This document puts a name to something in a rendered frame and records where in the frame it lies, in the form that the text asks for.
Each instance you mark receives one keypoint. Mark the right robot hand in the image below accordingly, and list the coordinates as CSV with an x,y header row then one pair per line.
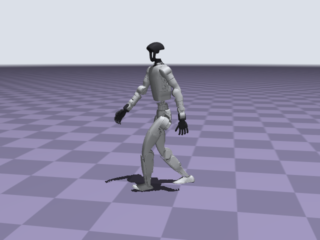
x,y
120,114

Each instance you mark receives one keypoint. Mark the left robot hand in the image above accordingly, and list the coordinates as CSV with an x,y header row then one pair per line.
x,y
182,125

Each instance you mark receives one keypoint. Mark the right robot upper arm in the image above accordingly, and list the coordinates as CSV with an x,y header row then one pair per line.
x,y
143,88

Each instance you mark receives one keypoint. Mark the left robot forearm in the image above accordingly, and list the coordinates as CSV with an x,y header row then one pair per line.
x,y
179,103

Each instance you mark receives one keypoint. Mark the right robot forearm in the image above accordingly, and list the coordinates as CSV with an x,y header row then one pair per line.
x,y
132,102

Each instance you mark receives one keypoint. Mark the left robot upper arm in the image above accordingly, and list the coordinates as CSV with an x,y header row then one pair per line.
x,y
167,73

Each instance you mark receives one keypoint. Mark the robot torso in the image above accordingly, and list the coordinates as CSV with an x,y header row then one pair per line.
x,y
160,89

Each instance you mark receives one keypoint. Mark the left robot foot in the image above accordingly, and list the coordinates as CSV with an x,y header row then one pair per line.
x,y
142,187

